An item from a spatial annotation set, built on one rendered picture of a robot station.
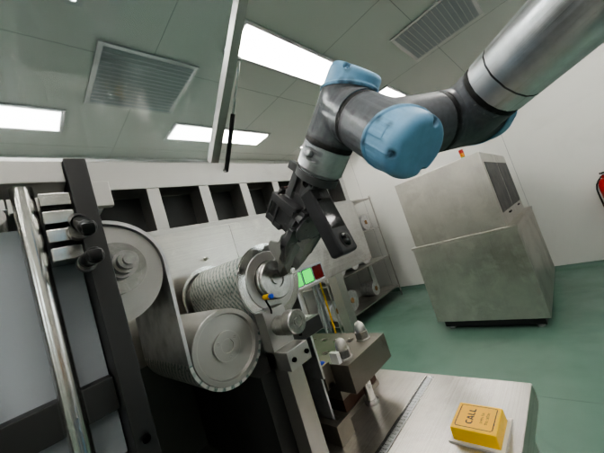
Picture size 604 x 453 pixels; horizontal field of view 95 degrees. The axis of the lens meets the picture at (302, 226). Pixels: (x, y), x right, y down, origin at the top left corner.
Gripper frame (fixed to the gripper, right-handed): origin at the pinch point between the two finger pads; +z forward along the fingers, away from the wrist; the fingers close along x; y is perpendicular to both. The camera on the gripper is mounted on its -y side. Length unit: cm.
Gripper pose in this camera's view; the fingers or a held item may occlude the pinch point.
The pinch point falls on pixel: (289, 271)
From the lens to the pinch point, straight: 53.9
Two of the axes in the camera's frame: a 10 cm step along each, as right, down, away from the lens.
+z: -3.2, 8.2, 4.8
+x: -6.8, 1.6, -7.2
